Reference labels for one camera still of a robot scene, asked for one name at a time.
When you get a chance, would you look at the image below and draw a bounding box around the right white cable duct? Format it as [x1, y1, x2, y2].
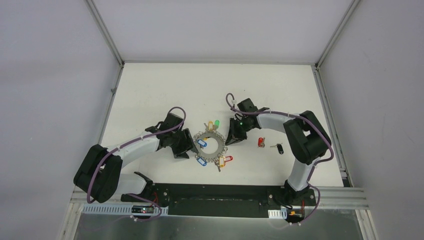
[267, 208, 288, 220]

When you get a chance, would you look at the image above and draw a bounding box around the key with black tag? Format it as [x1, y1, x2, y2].
[270, 143, 284, 155]

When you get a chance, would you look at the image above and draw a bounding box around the aluminium frame rail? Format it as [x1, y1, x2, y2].
[70, 181, 369, 210]

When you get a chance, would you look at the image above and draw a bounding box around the key with red tag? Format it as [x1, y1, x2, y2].
[257, 137, 265, 148]

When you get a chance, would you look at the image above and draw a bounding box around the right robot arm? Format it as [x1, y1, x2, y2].
[225, 98, 334, 205]

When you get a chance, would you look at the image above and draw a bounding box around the left white cable duct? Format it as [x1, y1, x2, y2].
[81, 203, 168, 217]

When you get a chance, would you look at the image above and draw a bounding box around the white cable duct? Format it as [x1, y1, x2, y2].
[267, 208, 288, 220]
[81, 203, 168, 217]

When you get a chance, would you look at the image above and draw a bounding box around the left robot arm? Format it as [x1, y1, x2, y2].
[73, 113, 198, 204]

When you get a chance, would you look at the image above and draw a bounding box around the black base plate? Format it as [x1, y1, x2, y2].
[139, 183, 318, 218]

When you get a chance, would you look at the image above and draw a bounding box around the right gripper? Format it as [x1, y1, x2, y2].
[225, 117, 254, 146]

